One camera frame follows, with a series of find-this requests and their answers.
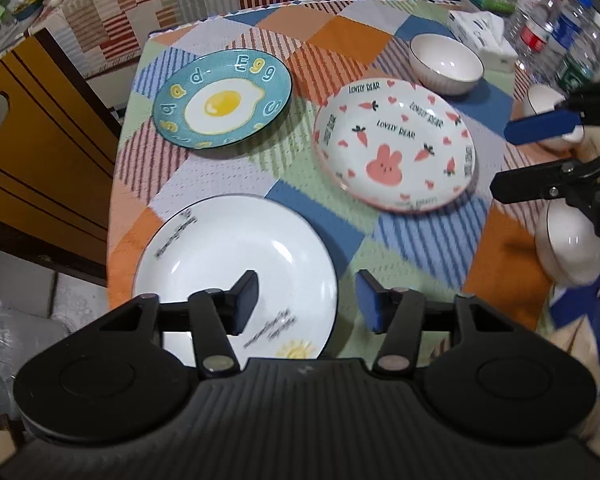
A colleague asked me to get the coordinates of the white bowl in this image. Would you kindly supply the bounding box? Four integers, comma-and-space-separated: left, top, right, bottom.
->
521, 83, 586, 153
408, 34, 484, 96
535, 200, 600, 288

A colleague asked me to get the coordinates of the plain white plate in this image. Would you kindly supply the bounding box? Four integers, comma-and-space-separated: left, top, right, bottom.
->
133, 195, 338, 363

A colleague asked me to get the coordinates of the pink bunny carrot plate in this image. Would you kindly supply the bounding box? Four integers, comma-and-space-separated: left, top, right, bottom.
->
313, 77, 477, 214

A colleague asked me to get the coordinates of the blue fried egg plate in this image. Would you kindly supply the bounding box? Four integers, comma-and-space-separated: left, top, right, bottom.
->
152, 49, 292, 151

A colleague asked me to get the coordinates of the green label water bottle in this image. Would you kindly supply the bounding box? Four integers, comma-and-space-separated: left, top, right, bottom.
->
555, 11, 600, 93

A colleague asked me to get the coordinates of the red label water bottle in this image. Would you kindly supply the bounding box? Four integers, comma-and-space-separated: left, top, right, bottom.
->
508, 0, 562, 63

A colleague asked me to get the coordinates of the white tissue pack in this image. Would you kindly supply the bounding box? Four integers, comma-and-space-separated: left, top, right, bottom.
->
448, 11, 518, 73

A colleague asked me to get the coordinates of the blue label water bottle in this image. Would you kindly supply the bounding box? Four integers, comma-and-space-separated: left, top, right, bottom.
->
547, 0, 592, 54

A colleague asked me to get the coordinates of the patchwork tablecloth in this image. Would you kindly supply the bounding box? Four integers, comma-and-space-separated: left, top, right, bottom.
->
107, 0, 550, 358

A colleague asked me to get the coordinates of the green dish rack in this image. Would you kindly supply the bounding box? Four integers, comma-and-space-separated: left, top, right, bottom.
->
468, 0, 516, 16

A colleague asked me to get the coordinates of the yellow wooden chair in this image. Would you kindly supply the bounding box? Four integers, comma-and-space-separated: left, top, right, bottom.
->
0, 29, 121, 285

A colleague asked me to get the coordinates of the patchwork counter cloth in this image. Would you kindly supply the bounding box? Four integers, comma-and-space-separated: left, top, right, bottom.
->
30, 0, 290, 78

